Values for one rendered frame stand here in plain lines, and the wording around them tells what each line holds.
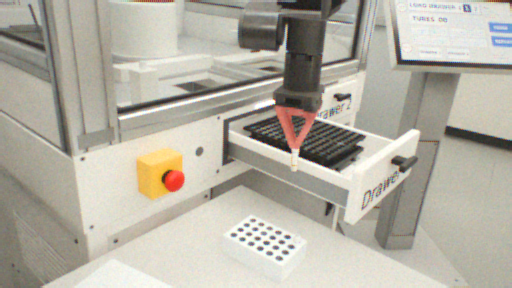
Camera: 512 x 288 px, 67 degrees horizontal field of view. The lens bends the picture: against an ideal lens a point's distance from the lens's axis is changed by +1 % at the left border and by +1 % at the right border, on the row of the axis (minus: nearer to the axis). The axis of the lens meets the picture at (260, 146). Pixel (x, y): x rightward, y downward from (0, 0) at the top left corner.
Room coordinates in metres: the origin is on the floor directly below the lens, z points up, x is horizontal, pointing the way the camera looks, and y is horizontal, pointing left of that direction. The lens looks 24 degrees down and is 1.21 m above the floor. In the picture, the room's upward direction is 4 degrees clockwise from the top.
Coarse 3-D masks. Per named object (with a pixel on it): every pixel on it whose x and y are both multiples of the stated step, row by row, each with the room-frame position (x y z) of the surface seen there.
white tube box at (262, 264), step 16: (240, 224) 0.58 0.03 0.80; (256, 224) 0.59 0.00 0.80; (272, 224) 0.59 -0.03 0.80; (224, 240) 0.55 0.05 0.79; (240, 240) 0.55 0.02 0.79; (256, 240) 0.55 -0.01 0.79; (272, 240) 0.54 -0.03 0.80; (288, 240) 0.55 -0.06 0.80; (304, 240) 0.55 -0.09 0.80; (240, 256) 0.53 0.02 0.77; (256, 256) 0.51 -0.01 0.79; (272, 256) 0.50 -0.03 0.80; (288, 256) 0.51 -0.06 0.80; (304, 256) 0.55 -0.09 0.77; (272, 272) 0.49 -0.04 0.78; (288, 272) 0.50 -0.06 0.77
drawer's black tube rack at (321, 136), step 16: (256, 128) 0.81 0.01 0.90; (272, 128) 0.82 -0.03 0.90; (320, 128) 0.85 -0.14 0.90; (336, 128) 0.85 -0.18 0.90; (272, 144) 0.79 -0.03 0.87; (304, 144) 0.74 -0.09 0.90; (320, 144) 0.75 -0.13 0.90; (336, 144) 0.76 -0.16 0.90; (320, 160) 0.70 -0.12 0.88; (336, 160) 0.74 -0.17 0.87
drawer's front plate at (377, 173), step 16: (400, 144) 0.71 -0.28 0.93; (416, 144) 0.80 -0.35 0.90; (368, 160) 0.62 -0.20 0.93; (384, 160) 0.65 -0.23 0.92; (352, 176) 0.58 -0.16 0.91; (368, 176) 0.60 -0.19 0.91; (384, 176) 0.67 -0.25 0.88; (400, 176) 0.75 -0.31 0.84; (352, 192) 0.58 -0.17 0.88; (368, 192) 0.61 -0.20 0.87; (384, 192) 0.68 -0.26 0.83; (352, 208) 0.58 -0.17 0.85; (368, 208) 0.63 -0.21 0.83; (352, 224) 0.58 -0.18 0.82
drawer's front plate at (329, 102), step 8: (352, 80) 1.23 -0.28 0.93; (328, 88) 1.11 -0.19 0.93; (336, 88) 1.13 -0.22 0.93; (344, 88) 1.17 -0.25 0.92; (352, 88) 1.21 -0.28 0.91; (328, 96) 1.09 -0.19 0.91; (352, 96) 1.22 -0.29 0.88; (328, 104) 1.10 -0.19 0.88; (336, 104) 1.14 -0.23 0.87; (344, 104) 1.18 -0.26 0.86; (352, 104) 1.23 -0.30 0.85; (320, 112) 1.07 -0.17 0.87; (328, 112) 1.11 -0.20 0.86; (344, 112) 1.19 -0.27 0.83; (328, 120) 1.11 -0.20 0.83
